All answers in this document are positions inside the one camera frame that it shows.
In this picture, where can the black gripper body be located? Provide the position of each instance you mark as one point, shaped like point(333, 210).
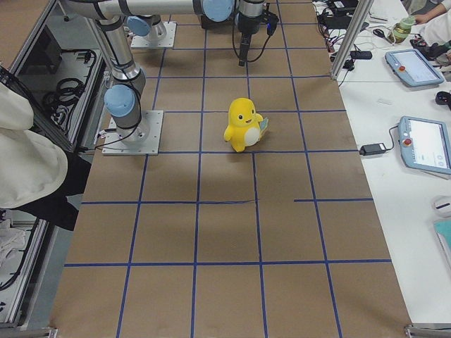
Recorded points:
point(245, 29)

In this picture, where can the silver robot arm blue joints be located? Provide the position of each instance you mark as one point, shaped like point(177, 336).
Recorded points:
point(107, 20)

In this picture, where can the yellow plush penguin toy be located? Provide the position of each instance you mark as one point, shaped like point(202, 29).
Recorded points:
point(245, 126)

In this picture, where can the black power adapter brick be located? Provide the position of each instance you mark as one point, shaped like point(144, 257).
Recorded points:
point(372, 149)

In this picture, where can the upper teach pendant tablet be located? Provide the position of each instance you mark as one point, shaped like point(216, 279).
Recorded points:
point(412, 68)

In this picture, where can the teach pendant tablet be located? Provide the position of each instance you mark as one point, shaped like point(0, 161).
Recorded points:
point(412, 68)
point(425, 145)

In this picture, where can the black computer mouse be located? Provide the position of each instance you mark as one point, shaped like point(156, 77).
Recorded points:
point(443, 98)

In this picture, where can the lower teach pendant tablet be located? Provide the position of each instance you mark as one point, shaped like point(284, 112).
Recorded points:
point(425, 145)

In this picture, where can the white cloth garment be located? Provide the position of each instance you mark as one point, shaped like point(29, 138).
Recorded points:
point(32, 166)

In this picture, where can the teal notebook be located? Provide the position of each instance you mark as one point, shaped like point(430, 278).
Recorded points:
point(442, 230)

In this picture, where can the aluminium frame post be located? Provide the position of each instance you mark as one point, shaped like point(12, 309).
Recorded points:
point(351, 34)

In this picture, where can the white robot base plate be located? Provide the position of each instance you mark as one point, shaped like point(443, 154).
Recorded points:
point(145, 139)

